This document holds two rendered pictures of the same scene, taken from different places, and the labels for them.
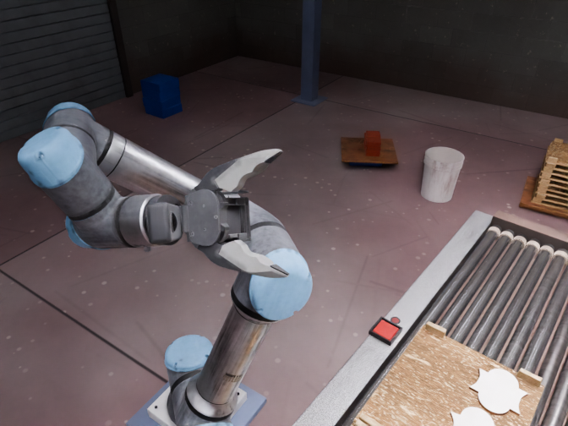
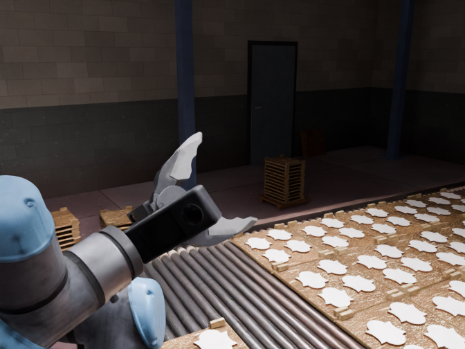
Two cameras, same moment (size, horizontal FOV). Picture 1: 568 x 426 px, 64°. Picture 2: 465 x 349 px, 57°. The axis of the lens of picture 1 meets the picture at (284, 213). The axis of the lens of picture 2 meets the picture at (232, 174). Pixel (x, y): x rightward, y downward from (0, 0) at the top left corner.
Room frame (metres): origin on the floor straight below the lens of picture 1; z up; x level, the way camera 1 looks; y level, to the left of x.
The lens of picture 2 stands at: (0.22, 0.55, 1.87)
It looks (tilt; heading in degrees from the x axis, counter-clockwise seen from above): 15 degrees down; 292
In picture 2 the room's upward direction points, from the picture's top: straight up
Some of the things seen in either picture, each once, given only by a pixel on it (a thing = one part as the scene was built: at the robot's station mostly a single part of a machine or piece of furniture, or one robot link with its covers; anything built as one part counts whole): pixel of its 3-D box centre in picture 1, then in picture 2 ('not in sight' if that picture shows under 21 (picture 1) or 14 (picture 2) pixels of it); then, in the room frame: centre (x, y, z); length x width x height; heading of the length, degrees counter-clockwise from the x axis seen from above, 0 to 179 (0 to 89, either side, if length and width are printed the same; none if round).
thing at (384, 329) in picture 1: (385, 330); not in sight; (0.97, -0.31, 0.92); 0.06 x 0.06 x 0.01; 51
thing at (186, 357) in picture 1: (191, 367); not in sight; (0.73, 0.23, 1.07); 0.13 x 0.12 x 0.14; 19
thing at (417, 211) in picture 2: not in sight; (421, 210); (0.09, -2.23, 0.94); 0.41 x 0.35 x 0.04; 140
